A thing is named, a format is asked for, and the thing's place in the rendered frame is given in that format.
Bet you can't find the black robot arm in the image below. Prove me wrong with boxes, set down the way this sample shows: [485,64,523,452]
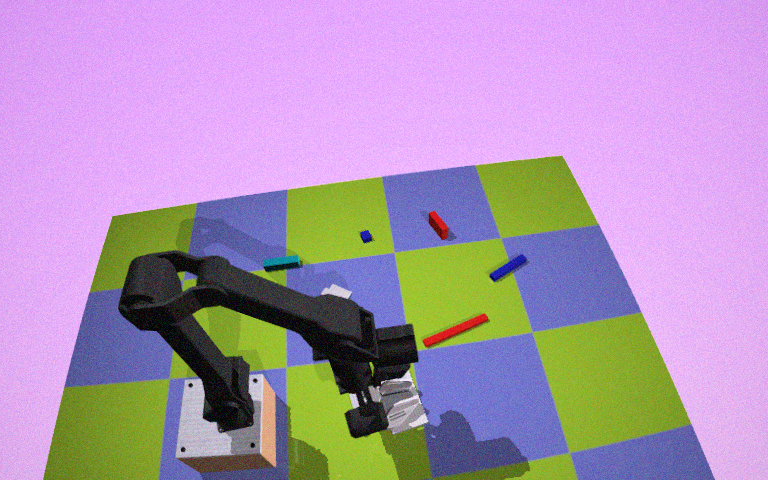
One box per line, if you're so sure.
[118,250,418,433]

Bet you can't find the teal rectangular block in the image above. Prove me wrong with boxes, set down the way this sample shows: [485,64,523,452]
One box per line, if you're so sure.
[263,255,300,272]

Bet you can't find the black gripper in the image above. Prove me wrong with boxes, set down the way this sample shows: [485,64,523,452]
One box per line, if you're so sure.
[332,362,389,438]

